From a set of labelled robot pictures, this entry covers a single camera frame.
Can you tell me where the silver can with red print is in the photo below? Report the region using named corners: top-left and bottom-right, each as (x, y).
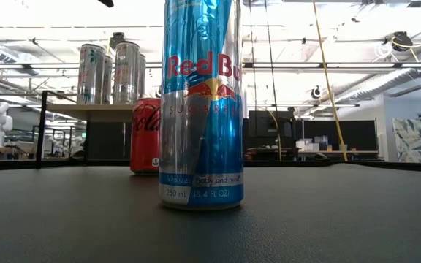
top-left (102, 54), bottom-right (114, 106)

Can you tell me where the Red Bull sugarfree can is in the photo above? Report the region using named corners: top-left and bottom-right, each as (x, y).
top-left (158, 0), bottom-right (246, 212)

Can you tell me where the ceiling reel yellow cable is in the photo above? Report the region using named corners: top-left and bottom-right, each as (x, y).
top-left (390, 31), bottom-right (415, 53)

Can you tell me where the black ceiling cable reel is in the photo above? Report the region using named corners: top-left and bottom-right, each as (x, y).
top-left (108, 31), bottom-right (127, 50)

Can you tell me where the black background cabinet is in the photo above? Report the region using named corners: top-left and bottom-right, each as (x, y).
top-left (244, 110), bottom-right (296, 161)

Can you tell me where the black aluminium table frame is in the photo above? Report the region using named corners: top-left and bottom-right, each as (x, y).
top-left (0, 157), bottom-right (421, 173)

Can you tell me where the black table mat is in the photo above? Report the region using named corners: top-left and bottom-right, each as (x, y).
top-left (0, 163), bottom-right (421, 263)

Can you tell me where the red beverage can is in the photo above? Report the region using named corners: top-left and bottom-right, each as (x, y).
top-left (129, 97), bottom-right (162, 177)

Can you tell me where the white box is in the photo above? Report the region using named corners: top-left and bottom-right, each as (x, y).
top-left (295, 137), bottom-right (316, 153)

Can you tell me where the wooden background desk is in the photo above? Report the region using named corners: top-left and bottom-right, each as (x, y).
top-left (245, 147), bottom-right (379, 155)

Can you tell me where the leaf pattern panel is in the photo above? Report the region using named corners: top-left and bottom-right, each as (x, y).
top-left (392, 115), bottom-right (421, 164)

